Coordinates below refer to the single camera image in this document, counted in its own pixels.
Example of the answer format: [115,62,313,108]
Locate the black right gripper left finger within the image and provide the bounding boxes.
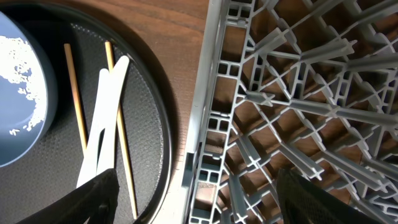
[18,169,119,224]

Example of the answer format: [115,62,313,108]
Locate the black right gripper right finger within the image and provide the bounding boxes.
[276,169,377,224]

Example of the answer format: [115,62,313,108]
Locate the round black serving tray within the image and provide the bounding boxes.
[1,2,173,223]

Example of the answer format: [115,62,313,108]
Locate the dark blue plate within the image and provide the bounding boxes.
[1,14,58,167]

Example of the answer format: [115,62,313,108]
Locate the wooden chopstick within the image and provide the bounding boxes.
[104,41,137,220]
[63,44,87,154]

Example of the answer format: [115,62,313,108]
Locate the grey dishwasher rack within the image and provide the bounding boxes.
[176,0,397,223]

